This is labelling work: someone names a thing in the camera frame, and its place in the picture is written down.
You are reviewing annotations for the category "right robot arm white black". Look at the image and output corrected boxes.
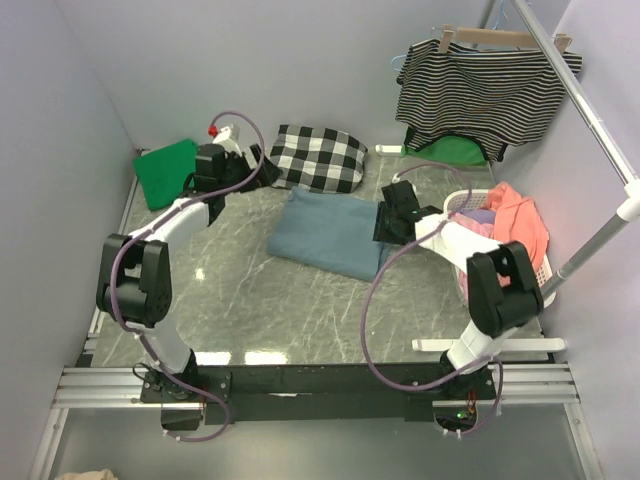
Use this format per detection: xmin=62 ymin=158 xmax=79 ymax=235
xmin=360 ymin=180 xmax=544 ymax=392

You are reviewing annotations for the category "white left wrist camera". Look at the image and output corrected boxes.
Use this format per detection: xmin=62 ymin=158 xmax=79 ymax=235
xmin=208 ymin=124 xmax=241 ymax=154

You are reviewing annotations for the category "green garment under striped shirt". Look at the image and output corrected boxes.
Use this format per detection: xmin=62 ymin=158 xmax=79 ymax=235
xmin=402 ymin=136 xmax=487 ymax=167

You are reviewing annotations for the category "beige cloth at bottom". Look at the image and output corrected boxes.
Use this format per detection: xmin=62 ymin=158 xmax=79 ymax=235
xmin=55 ymin=469 xmax=118 ymax=480

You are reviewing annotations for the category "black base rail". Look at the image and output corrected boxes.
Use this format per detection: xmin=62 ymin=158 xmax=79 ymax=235
xmin=140 ymin=364 xmax=496 ymax=430

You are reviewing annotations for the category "blue t shirt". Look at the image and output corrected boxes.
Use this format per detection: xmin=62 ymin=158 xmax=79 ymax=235
xmin=266 ymin=187 xmax=389 ymax=282

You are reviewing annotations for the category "white laundry basket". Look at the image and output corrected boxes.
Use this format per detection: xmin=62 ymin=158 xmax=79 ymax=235
xmin=443 ymin=189 xmax=552 ymax=287

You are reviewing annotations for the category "folded green t shirt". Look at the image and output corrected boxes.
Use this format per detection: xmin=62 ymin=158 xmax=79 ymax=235
xmin=133 ymin=139 xmax=198 ymax=211

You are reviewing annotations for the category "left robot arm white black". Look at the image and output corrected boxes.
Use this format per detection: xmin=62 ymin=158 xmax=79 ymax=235
xmin=96 ymin=141 xmax=279 ymax=385

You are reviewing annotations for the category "coral pink shirt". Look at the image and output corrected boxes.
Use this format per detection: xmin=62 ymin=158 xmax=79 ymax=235
xmin=484 ymin=182 xmax=549 ymax=270

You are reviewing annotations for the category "black white checkered shirt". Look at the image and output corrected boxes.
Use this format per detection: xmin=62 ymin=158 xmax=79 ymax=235
xmin=268 ymin=124 xmax=368 ymax=194

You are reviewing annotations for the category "silver clothes rack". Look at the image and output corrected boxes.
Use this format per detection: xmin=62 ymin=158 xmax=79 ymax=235
xmin=375 ymin=0 xmax=640 ymax=354

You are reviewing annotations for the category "black white striped shirt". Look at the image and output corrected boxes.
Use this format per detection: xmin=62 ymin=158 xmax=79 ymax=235
xmin=395 ymin=39 xmax=566 ymax=163

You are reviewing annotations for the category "lilac garment in basket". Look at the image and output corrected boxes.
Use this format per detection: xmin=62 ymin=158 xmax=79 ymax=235
xmin=462 ymin=209 xmax=496 ymax=225

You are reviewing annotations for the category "wooden clip hanger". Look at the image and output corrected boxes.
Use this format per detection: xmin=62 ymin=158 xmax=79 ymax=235
xmin=432 ymin=23 xmax=574 ymax=54

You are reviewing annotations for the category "aluminium frame rail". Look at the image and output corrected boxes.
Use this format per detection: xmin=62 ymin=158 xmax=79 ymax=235
xmin=27 ymin=149 xmax=601 ymax=480

